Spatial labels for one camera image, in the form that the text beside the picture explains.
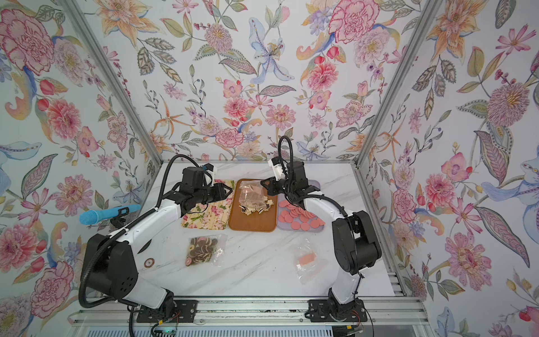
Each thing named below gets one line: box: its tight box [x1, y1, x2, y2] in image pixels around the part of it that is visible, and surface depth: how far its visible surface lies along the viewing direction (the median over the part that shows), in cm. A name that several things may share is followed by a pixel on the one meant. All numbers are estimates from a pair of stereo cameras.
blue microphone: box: [79, 204, 142, 226], surface depth 69 cm
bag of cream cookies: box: [238, 180, 269, 208], surface depth 92 cm
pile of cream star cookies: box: [238, 195, 274, 216], surface depth 100 cm
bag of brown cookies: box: [184, 233, 229, 267], surface depth 89 cm
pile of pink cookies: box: [277, 200, 326, 231], surface depth 100 cm
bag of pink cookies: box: [294, 238, 329, 284], surface depth 86 cm
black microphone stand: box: [110, 206, 130, 229], surface depth 80 cm
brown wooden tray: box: [228, 179, 251, 233], surface depth 100 cm
